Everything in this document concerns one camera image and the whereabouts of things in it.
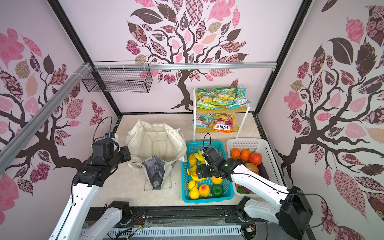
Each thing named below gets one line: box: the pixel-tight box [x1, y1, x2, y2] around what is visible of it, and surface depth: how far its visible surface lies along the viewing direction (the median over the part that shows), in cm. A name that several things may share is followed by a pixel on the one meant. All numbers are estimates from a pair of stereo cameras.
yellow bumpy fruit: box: [211, 176, 223, 185], surface depth 83 cm
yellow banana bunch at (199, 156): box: [194, 150, 206, 165], surface depth 93 cm
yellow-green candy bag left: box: [196, 88, 221, 110], surface depth 79 cm
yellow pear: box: [189, 186, 200, 200], surface depth 77 cm
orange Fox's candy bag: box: [212, 113, 234, 134], surface depth 92 cm
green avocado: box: [211, 184, 224, 198], surface depth 79 cm
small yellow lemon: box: [188, 180, 196, 190], surface depth 81 cm
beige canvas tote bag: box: [125, 119, 188, 191], surface depth 82 cm
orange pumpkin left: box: [230, 148, 241, 160], surface depth 92 cm
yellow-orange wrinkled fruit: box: [189, 153, 198, 167], surface depth 90 cm
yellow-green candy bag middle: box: [211, 86, 238, 106], surface depth 77 cm
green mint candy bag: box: [190, 113, 215, 129], surface depth 92 cm
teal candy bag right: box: [226, 88, 251, 110], surface depth 76 cm
